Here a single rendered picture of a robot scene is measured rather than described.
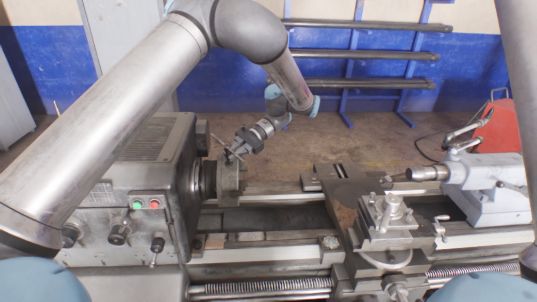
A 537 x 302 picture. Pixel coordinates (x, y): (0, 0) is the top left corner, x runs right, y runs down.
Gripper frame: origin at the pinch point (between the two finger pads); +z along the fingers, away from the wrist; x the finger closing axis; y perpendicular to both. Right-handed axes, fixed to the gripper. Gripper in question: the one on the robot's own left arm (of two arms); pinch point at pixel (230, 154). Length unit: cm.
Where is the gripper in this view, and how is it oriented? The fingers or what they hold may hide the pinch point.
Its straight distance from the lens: 111.6
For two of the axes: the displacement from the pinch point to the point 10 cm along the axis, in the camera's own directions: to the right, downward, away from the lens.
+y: 0.2, -6.3, -7.8
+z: -7.1, 5.4, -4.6
